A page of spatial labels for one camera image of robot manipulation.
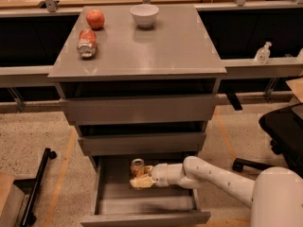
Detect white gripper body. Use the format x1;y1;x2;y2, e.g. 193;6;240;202
151;164;169;187

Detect orange patterned drink can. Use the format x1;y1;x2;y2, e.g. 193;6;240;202
131;159;145;178

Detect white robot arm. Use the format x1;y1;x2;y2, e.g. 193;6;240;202
130;156;303;227

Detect grey open bottom drawer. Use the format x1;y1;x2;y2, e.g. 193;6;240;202
80;155;211;227

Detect grey middle drawer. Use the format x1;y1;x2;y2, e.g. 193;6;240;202
79;132;205;156

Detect grey top drawer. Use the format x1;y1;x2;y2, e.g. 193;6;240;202
60;95;216;125

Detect grey drawer cabinet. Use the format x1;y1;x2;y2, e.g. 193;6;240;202
48;5;226;158

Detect red can lying sideways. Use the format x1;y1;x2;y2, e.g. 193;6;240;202
77;28;97;59

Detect black office chair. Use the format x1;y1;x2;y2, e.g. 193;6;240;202
232;102;303;178

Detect wooden box corner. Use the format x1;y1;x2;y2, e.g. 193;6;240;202
0;172;24;227

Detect clear sanitizer pump bottle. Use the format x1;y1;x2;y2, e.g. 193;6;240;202
254;42;272;64

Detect white ceramic bowl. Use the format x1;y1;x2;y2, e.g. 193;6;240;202
130;4;159;27

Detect red apple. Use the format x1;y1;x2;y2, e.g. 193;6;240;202
86;9;105;29

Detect black wheeled cart frame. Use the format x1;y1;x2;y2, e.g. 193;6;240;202
13;148;57;227

